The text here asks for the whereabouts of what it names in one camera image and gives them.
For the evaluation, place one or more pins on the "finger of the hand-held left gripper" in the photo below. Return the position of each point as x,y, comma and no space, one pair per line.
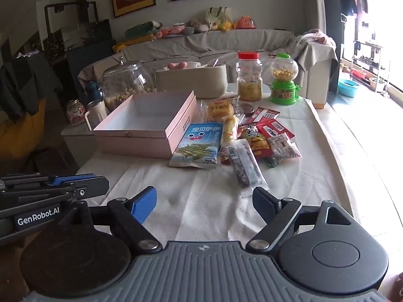
94,185
69,180

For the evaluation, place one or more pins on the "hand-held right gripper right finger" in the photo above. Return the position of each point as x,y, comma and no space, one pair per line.
263,205

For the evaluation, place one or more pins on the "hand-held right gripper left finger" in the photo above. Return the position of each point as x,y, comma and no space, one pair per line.
144,204

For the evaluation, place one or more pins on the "clear seed bar packet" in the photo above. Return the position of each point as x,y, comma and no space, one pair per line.
247,170

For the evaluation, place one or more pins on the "pink cardboard box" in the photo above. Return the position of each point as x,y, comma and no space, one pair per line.
141,144

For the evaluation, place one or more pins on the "red snack packet white label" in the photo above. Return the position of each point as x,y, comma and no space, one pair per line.
275,129

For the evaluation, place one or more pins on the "yellow bread packet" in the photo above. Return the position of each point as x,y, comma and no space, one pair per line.
220,110

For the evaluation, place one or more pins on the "white tablecloth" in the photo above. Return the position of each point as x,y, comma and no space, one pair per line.
195,201

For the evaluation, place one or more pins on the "small red snack packet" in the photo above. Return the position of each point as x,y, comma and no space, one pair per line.
225,159

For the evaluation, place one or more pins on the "clear packet brown print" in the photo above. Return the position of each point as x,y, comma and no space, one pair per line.
285,148

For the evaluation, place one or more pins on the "red yellow snack packet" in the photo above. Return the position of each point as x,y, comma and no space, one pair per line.
253,140

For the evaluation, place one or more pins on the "small glass jar red label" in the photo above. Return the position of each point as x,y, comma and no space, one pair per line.
75,113

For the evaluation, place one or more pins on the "yellow cushion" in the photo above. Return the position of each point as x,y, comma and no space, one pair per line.
19,132

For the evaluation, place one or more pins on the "blue-green snack packet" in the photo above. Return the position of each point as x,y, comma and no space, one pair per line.
198,144

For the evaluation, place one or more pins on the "long yellow snack packet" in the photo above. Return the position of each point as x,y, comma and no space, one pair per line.
229,129

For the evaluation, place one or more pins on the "red stick packet white stripe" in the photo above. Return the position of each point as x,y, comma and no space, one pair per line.
259,115
272,114

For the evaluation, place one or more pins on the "chocolate lollipop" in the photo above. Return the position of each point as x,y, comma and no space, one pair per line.
248,109

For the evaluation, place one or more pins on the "glass jar with lid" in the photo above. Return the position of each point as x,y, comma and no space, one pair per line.
126,85

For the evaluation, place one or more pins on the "dark hanging cloth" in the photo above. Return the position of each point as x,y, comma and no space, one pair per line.
22,85

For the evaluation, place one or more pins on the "green gumball machine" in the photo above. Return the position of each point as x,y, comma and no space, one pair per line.
283,91

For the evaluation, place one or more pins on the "plastic jar with red lid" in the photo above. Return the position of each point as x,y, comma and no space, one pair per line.
249,81

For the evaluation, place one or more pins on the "beige oval container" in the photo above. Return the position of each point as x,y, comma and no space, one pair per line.
189,81

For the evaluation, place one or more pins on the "pink rounded object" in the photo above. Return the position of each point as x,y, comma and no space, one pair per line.
174,66

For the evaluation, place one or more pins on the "blue plastic basin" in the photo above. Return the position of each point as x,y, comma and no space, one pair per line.
348,87

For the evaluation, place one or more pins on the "yellow flat toy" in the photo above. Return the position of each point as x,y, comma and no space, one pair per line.
132,42

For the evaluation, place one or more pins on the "green plush toy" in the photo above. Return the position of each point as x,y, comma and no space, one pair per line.
141,30

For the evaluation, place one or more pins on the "grey covered sofa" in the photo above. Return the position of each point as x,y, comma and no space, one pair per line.
239,41

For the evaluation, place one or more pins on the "pink plush toy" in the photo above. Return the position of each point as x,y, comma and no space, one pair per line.
171,31

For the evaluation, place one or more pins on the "pink white crumpled cloth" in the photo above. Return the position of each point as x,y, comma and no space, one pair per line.
318,39

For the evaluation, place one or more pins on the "metal shoe rack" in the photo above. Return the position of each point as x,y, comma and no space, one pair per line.
370,66

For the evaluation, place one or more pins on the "grey plush toy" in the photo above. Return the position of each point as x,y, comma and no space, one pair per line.
193,28

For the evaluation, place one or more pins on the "orange pig plush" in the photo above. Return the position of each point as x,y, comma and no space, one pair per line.
245,22

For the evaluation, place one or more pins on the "yellow duck plush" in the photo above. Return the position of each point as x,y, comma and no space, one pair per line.
226,25

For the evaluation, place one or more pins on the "pale yellow bag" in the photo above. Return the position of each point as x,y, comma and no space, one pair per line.
217,14

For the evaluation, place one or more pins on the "black frame rack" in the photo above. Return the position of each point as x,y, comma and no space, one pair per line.
78,37

